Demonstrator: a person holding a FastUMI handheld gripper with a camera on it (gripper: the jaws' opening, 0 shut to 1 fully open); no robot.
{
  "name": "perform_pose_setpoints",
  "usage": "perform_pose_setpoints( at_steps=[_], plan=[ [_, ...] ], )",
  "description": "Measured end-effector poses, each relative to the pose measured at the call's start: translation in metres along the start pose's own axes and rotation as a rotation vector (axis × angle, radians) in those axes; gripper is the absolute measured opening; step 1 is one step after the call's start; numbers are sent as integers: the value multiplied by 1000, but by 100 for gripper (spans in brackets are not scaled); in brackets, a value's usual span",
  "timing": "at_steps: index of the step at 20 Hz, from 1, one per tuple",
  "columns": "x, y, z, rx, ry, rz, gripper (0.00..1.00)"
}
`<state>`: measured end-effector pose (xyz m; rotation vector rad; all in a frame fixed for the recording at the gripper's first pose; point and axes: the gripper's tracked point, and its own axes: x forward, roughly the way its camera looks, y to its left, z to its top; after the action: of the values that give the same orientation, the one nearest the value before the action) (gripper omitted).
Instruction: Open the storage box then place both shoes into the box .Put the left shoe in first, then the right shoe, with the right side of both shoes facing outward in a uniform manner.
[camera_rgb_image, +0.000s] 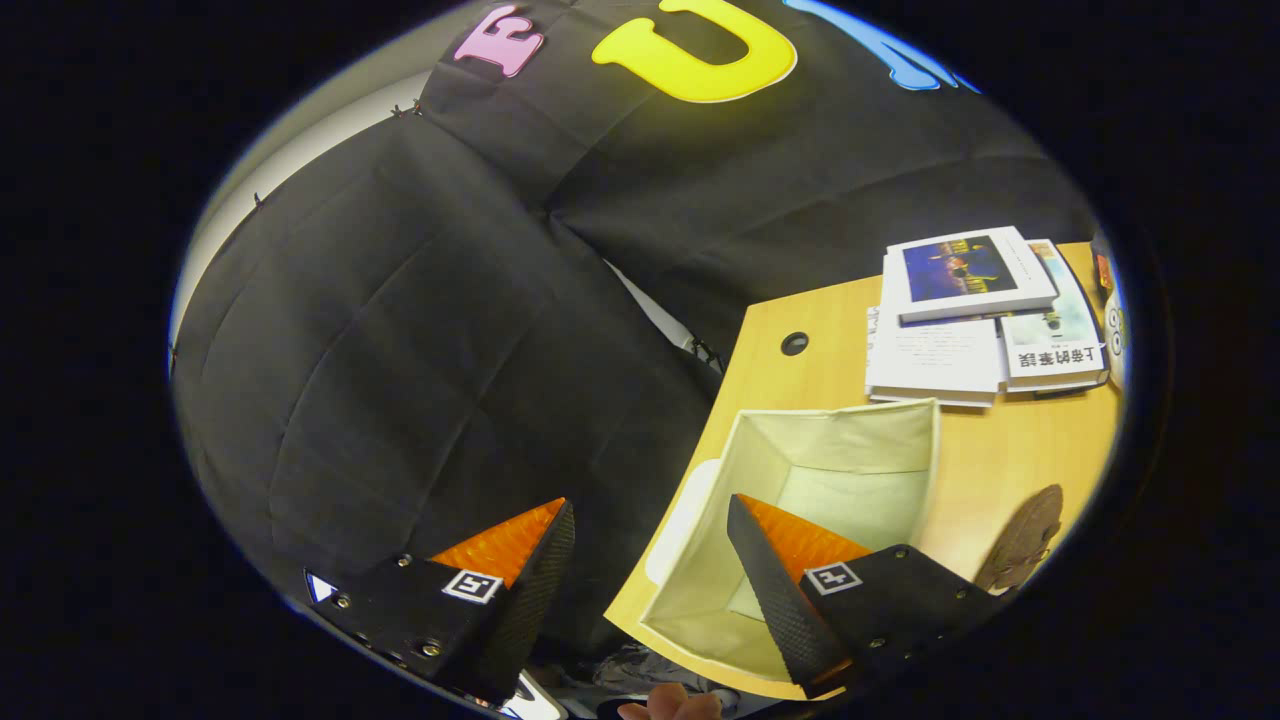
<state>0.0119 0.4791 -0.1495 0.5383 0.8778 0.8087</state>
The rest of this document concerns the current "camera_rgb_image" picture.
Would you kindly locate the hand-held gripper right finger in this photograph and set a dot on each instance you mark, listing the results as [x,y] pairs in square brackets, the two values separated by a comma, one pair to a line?
[775,600]

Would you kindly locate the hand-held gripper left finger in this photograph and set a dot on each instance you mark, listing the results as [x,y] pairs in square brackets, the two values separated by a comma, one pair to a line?
[535,600]

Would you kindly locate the beige fabric storage box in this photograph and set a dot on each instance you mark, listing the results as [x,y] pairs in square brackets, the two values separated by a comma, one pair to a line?
[850,440]

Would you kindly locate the brown fuzzy shoe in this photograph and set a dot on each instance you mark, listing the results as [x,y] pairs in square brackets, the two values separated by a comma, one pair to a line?
[1025,535]

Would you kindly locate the black backdrop cloth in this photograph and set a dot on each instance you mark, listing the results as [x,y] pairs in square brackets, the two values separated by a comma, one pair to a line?
[400,350]

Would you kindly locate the white text cover book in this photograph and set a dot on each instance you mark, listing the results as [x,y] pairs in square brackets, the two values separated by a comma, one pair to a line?
[935,355]

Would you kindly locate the book with blue picture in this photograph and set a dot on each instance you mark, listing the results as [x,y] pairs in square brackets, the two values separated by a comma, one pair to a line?
[960,268]

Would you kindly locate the pale landscape cover book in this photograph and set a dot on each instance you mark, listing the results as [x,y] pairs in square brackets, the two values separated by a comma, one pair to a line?
[1060,340]

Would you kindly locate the white duck plush toy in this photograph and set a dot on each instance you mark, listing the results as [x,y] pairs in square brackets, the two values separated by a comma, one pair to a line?
[1113,340]

